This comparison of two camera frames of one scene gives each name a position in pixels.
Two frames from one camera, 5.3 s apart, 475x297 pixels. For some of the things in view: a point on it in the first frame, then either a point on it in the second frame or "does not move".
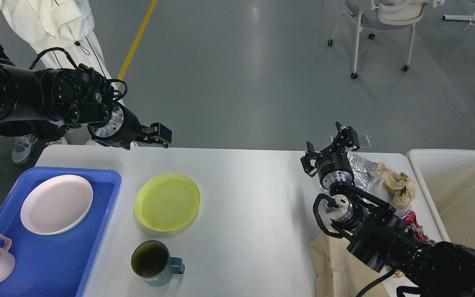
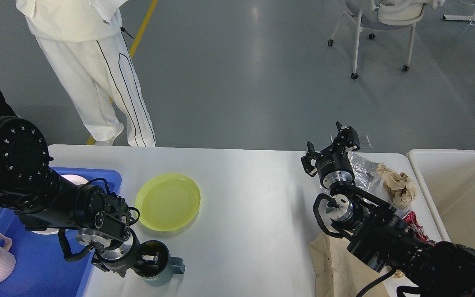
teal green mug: x=151 y=261 does not move
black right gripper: x=333 y=164 does not move
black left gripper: x=125 y=128 -> x=130 y=260
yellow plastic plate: x=167 y=202 does not move
